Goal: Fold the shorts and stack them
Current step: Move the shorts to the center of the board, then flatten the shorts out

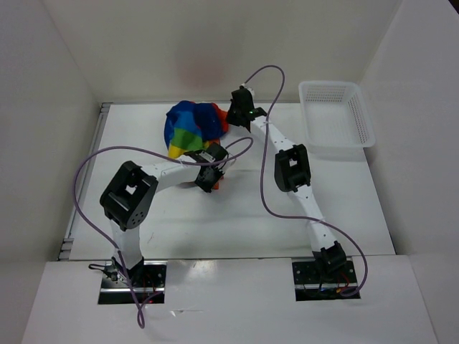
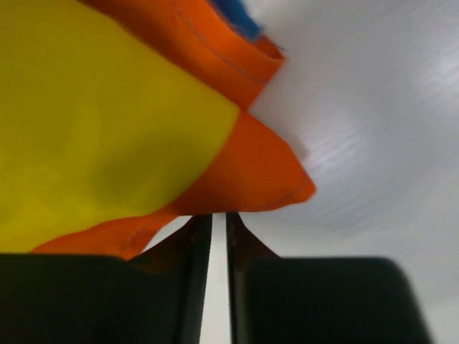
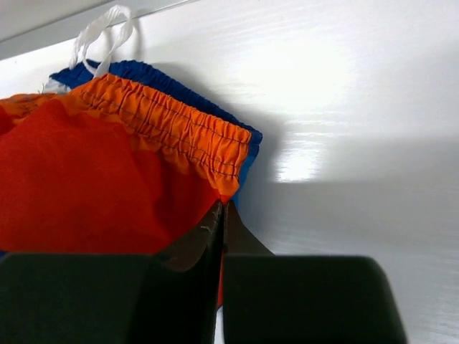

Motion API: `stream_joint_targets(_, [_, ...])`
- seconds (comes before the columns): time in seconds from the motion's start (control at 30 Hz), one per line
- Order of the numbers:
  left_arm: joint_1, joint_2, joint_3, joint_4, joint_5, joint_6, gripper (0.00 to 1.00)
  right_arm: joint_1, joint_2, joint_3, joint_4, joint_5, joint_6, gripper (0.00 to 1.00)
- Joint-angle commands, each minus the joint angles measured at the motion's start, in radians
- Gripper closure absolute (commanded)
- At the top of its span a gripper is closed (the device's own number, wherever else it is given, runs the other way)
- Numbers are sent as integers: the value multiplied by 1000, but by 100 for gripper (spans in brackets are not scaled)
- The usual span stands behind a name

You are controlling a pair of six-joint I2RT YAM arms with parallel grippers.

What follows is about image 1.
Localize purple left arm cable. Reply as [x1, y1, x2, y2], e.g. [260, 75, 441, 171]
[73, 136, 255, 329]

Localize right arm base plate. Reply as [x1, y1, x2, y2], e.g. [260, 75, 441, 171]
[292, 258, 360, 302]

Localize white plastic mesh basket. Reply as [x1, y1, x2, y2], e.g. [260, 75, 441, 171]
[298, 80, 376, 153]

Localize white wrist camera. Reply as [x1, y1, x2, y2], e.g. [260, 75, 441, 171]
[198, 150, 215, 163]
[240, 83, 255, 97]

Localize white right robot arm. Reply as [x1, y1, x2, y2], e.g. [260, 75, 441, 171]
[227, 85, 346, 282]

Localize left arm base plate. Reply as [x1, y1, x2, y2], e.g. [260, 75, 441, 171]
[88, 260, 167, 305]

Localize rainbow striped shorts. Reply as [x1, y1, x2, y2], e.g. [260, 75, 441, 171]
[163, 100, 230, 191]

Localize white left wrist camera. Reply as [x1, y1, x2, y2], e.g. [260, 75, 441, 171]
[198, 150, 215, 163]

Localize aluminium table frame rail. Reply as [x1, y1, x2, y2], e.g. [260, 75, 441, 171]
[57, 102, 112, 261]

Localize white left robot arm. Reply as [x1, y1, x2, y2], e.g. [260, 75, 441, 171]
[100, 143, 229, 287]

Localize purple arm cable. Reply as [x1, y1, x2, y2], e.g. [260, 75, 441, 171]
[245, 64, 370, 299]
[73, 136, 255, 329]

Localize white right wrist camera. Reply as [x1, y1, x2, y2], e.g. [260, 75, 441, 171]
[240, 83, 255, 97]

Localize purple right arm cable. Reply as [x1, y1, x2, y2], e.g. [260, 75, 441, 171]
[245, 64, 370, 299]

